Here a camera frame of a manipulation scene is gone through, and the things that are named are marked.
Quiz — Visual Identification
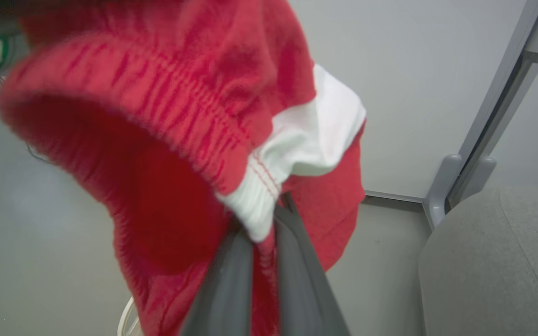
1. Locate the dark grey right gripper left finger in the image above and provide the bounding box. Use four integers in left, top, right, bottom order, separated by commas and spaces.
180, 223, 254, 336

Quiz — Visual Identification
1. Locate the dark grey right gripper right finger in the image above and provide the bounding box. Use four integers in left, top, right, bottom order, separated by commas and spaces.
275, 192, 350, 336

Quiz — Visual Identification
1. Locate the red and white garment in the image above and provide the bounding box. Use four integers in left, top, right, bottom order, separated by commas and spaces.
0, 0, 368, 336

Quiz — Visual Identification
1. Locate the grey upholstered seat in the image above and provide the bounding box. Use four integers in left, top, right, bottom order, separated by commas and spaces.
418, 186, 538, 336

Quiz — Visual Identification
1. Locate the grey metal partition post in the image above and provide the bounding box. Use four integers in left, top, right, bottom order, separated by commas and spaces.
422, 0, 538, 231

